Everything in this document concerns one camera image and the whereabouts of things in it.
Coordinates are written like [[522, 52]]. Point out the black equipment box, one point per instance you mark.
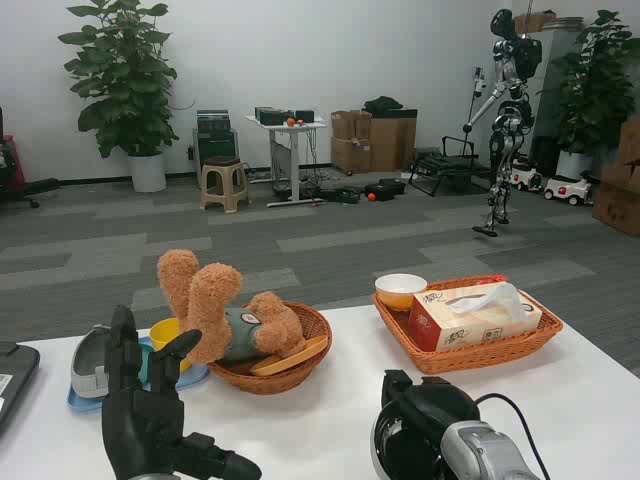
[[270, 116], [305, 115]]

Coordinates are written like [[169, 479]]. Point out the white standing desk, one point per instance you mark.
[[292, 150]]

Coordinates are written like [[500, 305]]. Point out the green leafy potted plant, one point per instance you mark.
[[595, 85]]

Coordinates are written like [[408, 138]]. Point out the black floor case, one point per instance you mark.
[[387, 188]]

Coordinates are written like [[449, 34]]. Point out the round wicker basket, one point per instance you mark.
[[310, 327]]

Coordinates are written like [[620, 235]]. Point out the orange flat plate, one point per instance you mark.
[[290, 359]]

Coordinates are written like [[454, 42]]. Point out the white plant pot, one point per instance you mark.
[[574, 164], [147, 172]]

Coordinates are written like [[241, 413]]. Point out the open brown cardboard boxes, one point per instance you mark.
[[620, 185]]

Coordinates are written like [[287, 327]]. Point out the light blue plastic tray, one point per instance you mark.
[[80, 402]]

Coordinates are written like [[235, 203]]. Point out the orange tissue box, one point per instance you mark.
[[450, 332]]

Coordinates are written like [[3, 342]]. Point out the black equipment rack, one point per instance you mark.
[[215, 140]]

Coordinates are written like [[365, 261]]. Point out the teal plastic dish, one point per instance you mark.
[[144, 365]]

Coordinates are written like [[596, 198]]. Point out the shiny metal bowl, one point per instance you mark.
[[385, 447]]

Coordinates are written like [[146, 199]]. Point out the yellow plastic cup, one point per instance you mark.
[[165, 335]]

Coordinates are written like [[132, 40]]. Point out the large green potted plant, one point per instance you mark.
[[120, 75]]

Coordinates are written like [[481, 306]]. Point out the brown teddy bear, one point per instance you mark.
[[210, 310]]

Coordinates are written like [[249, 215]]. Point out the silver black humanoid robot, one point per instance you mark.
[[510, 115]]

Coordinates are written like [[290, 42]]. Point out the black bag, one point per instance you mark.
[[382, 104]]

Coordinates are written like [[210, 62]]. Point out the black laptop case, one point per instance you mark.
[[12, 380]]

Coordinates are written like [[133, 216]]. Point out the beige plastic stool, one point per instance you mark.
[[224, 182]]

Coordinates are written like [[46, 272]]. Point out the white toy car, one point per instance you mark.
[[527, 177], [567, 189]]

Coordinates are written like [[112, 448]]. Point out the white and orange bowl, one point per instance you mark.
[[397, 295]]

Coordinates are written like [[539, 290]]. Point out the large brown cardboard box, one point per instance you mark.
[[392, 142]]

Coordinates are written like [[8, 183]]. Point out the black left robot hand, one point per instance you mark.
[[135, 425]]

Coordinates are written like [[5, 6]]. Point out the stacked small cardboard boxes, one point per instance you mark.
[[350, 142]]

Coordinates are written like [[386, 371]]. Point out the black folding frame cot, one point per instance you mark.
[[445, 167]]

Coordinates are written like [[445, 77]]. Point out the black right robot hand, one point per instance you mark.
[[430, 405]]

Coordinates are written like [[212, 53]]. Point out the rectangular wicker basket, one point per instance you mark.
[[480, 357]]

